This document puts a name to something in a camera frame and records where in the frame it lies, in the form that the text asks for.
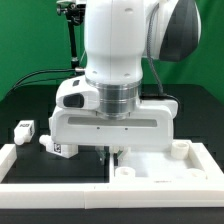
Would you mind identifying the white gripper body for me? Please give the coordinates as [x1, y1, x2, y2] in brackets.
[49, 100, 178, 148]

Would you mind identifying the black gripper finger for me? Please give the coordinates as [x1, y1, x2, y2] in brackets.
[95, 146, 109, 165]
[113, 146, 130, 165]

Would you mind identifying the white square table top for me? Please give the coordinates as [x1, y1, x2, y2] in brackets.
[108, 140, 213, 184]

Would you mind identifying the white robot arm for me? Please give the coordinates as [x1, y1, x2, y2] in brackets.
[46, 0, 201, 158]

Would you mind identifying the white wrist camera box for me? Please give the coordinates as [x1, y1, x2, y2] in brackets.
[56, 76, 100, 110]

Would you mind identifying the black cable upper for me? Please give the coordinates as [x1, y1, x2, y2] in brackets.
[13, 67, 86, 91]

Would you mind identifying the black cable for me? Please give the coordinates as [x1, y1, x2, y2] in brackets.
[13, 77, 73, 92]
[13, 67, 86, 91]

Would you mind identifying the white U-shaped fence frame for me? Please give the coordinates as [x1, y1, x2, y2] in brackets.
[0, 143, 224, 209]

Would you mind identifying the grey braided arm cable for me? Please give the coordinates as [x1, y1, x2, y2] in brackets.
[146, 7, 165, 96]

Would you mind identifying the black cable lower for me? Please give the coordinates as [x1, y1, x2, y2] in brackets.
[13, 77, 73, 92]

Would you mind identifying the black camera stand pole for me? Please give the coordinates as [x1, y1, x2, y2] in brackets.
[56, 4, 86, 69]

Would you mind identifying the overhead camera on stand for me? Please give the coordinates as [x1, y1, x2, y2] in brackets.
[56, 0, 87, 8]

